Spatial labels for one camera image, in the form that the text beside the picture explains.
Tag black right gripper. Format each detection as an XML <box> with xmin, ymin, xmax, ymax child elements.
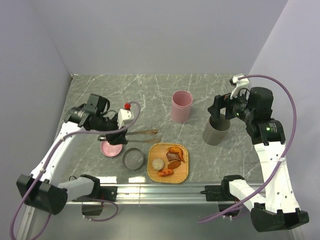
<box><xmin>207</xmin><ymin>86</ymin><xmax>255</xmax><ymax>123</ymax></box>

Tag grey cylindrical container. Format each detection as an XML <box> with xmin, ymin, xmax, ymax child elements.
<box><xmin>202</xmin><ymin>114</ymin><xmax>231</xmax><ymax>146</ymax></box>

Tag metal food tongs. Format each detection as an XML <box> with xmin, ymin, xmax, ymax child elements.
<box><xmin>126</xmin><ymin>129</ymin><xmax>162</xmax><ymax>144</ymax></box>

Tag white steamed bun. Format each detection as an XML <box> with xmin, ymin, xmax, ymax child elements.
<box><xmin>151</xmin><ymin>158</ymin><xmax>165</xmax><ymax>171</ymax></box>

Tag roasted chicken wing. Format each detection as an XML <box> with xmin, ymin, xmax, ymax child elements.
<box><xmin>167</xmin><ymin>146</ymin><xmax>185</xmax><ymax>162</ymax></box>

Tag brown sausage piece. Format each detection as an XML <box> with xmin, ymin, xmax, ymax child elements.
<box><xmin>167</xmin><ymin>160</ymin><xmax>181</xmax><ymax>170</ymax></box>

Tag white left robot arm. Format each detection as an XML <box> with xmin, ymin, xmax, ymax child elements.
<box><xmin>16</xmin><ymin>93</ymin><xmax>139</xmax><ymax>215</ymax></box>

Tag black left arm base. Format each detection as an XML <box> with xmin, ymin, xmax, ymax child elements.
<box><xmin>71</xmin><ymin>186</ymin><xmax>118</xmax><ymax>217</ymax></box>

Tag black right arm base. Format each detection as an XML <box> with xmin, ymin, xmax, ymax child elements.
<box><xmin>199</xmin><ymin>184</ymin><xmax>251</xmax><ymax>216</ymax></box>

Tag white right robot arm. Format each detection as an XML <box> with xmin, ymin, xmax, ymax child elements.
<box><xmin>208</xmin><ymin>87</ymin><xmax>310</xmax><ymax>232</ymax></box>

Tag pink container lid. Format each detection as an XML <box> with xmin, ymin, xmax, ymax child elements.
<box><xmin>100</xmin><ymin>141</ymin><xmax>123</xmax><ymax>157</ymax></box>

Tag grey container lid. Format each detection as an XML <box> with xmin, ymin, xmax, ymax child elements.
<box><xmin>122</xmin><ymin>148</ymin><xmax>145</xmax><ymax>171</ymax></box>

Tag pink cylindrical container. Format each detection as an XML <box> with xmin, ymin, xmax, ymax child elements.
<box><xmin>171</xmin><ymin>90</ymin><xmax>193</xmax><ymax>123</ymax></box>

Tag woven bamboo tray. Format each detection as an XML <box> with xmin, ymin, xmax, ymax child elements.
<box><xmin>147</xmin><ymin>143</ymin><xmax>189</xmax><ymax>184</ymax></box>

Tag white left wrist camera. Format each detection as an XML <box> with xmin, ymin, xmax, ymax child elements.
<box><xmin>117</xmin><ymin>103</ymin><xmax>135</xmax><ymax>129</ymax></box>

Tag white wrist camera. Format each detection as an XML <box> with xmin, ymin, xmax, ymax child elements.
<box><xmin>229</xmin><ymin>73</ymin><xmax>250</xmax><ymax>99</ymax></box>
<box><xmin>117</xmin><ymin>103</ymin><xmax>135</xmax><ymax>129</ymax></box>

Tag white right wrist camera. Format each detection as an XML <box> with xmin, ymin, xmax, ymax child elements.
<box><xmin>229</xmin><ymin>73</ymin><xmax>250</xmax><ymax>99</ymax></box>

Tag aluminium table edge rail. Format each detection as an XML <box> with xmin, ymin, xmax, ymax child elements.
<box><xmin>67</xmin><ymin>183</ymin><xmax>266</xmax><ymax>205</ymax></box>

